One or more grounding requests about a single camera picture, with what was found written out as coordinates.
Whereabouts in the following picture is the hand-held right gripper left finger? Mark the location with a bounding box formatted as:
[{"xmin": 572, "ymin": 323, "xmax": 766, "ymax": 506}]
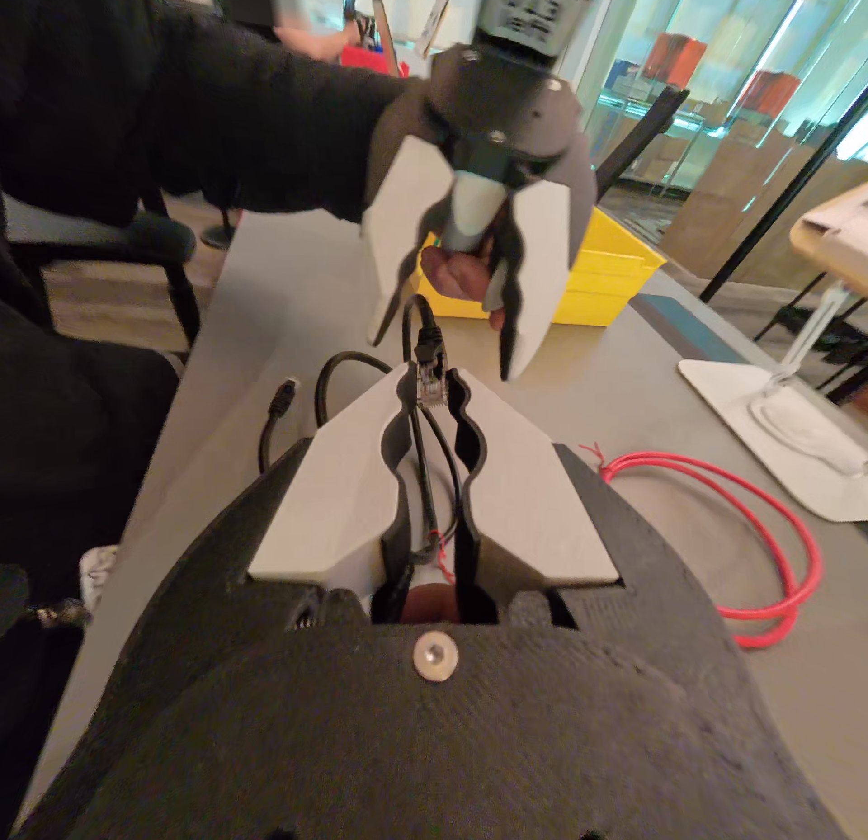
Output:
[{"xmin": 247, "ymin": 362, "xmax": 416, "ymax": 583}]

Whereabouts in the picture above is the red storage bin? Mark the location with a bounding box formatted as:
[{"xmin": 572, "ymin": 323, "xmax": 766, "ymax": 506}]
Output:
[{"xmin": 339, "ymin": 43, "xmax": 408, "ymax": 78}]

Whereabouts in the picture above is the red ethernet cable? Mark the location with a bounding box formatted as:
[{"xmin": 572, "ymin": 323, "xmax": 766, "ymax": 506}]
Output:
[{"xmin": 580, "ymin": 442, "xmax": 824, "ymax": 650}]

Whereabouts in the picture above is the red twist tie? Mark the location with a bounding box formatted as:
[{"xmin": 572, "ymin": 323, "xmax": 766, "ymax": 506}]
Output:
[{"xmin": 429, "ymin": 528, "xmax": 457, "ymax": 586}]

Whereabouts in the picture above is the black pole stand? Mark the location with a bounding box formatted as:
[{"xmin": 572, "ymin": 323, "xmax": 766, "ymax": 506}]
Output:
[{"xmin": 698, "ymin": 87, "xmax": 868, "ymax": 305}]

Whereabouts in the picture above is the person's left hand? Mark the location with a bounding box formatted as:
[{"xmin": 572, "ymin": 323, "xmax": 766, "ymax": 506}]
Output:
[{"xmin": 420, "ymin": 245, "xmax": 507, "ymax": 332}]

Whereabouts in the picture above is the yellow plastic bin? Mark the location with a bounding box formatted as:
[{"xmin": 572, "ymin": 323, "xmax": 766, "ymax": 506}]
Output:
[{"xmin": 410, "ymin": 206, "xmax": 669, "ymax": 327}]

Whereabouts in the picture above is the black ethernet cable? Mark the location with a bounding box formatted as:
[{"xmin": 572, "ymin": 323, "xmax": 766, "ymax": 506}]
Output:
[{"xmin": 258, "ymin": 294, "xmax": 467, "ymax": 571}]

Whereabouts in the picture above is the black office chair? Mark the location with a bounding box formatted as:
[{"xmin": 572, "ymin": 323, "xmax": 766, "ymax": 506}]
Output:
[{"xmin": 0, "ymin": 196, "xmax": 202, "ymax": 349}]

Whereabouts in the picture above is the red box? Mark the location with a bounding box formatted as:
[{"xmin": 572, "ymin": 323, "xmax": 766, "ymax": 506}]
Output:
[
  {"xmin": 643, "ymin": 33, "xmax": 708, "ymax": 85},
  {"xmin": 738, "ymin": 70, "xmax": 802, "ymax": 115}
]

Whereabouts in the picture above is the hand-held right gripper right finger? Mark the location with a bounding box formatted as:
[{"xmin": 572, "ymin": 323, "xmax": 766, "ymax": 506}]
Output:
[{"xmin": 444, "ymin": 367, "xmax": 622, "ymax": 589}]

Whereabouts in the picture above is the white lamp base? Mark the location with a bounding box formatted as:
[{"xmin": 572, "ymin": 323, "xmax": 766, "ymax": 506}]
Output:
[{"xmin": 678, "ymin": 280, "xmax": 868, "ymax": 524}]

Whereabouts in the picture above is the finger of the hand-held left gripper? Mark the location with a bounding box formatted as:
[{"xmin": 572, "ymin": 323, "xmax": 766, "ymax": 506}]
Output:
[
  {"xmin": 483, "ymin": 177, "xmax": 579, "ymax": 383},
  {"xmin": 361, "ymin": 137, "xmax": 454, "ymax": 347}
]

